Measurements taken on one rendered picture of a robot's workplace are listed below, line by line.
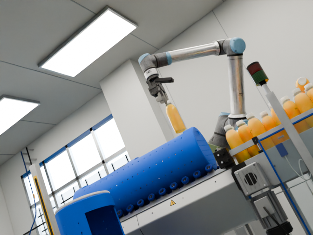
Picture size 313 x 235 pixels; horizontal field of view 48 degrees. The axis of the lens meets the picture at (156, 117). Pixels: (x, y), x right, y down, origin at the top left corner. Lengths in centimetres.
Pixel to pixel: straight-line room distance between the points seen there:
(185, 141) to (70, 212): 72
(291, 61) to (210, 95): 116
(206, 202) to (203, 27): 379
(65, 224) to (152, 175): 58
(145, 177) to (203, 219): 39
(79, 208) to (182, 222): 60
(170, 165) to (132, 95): 343
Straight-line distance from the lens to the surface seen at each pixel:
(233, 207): 191
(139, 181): 204
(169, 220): 199
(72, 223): 168
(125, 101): 538
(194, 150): 192
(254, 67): 168
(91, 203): 167
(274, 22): 508
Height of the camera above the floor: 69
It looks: 19 degrees up
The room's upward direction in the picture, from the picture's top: 24 degrees counter-clockwise
